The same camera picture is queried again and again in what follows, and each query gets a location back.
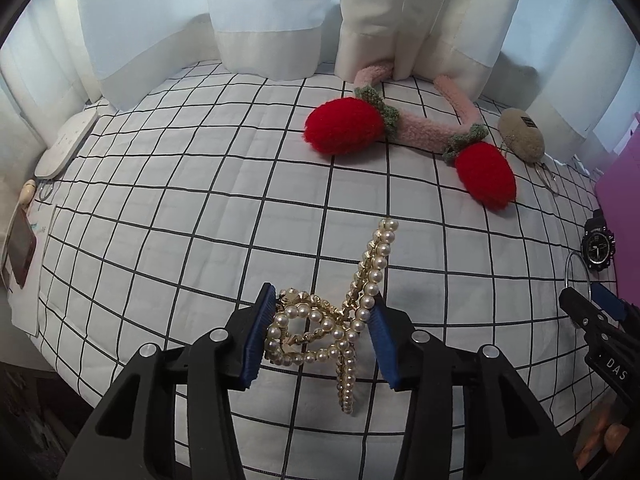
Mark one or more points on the white flat device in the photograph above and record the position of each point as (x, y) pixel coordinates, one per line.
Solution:
(67, 142)

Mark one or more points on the white sheer curtain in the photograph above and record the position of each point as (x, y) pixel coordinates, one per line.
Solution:
(150, 20)

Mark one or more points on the pink strawberry plush headband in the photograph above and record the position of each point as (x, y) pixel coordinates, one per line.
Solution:
(360, 122)

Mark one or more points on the checked white bedsheet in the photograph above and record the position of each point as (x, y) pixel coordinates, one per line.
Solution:
(250, 185)

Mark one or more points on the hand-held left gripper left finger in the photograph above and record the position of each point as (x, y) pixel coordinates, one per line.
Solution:
(254, 345)

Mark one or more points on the cream curtain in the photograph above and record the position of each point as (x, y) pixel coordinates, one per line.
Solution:
(430, 15)

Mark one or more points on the black wristwatch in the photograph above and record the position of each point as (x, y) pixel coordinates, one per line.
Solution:
(597, 247)

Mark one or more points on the pink box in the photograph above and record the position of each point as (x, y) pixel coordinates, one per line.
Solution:
(622, 210)

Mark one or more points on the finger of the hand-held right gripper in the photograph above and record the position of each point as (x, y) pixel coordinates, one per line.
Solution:
(607, 299)
(580, 310)

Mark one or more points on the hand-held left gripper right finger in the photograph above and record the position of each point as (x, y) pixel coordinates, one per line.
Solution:
(384, 347)

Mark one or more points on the red phone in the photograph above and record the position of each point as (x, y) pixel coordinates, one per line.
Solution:
(22, 252)

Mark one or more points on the person's right hand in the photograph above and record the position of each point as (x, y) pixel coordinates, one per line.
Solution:
(602, 435)

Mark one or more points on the white paper sheet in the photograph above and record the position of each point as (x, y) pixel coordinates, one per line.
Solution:
(30, 285)

